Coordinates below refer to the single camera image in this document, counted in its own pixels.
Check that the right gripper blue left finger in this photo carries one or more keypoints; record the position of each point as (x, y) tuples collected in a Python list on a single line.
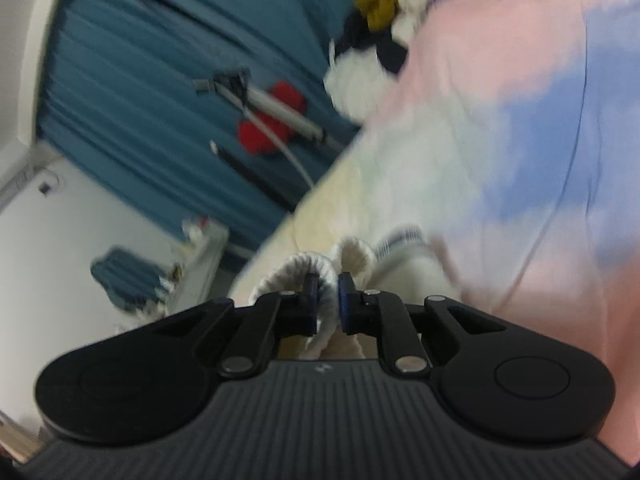
[(273, 316)]

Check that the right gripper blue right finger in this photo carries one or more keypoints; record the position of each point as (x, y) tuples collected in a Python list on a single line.
[(384, 317)]

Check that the white garment with striped trim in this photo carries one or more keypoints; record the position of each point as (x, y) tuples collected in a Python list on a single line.
[(408, 263)]

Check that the white desk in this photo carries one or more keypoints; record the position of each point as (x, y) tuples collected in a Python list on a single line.
[(198, 259)]

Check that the red cloth on chair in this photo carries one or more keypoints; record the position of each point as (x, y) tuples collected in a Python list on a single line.
[(253, 140)]

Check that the silver tripod stand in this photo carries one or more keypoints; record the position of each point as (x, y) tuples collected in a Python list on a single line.
[(235, 87)]

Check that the pastel pink blue bed quilt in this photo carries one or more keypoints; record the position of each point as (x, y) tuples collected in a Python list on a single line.
[(511, 140)]

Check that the white puffy jacket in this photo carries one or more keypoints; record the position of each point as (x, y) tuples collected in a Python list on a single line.
[(356, 83)]

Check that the blue curtain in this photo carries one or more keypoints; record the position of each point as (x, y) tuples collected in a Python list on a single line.
[(117, 101)]

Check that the teal cloth on wall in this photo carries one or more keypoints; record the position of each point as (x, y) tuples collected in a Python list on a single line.
[(130, 282)]

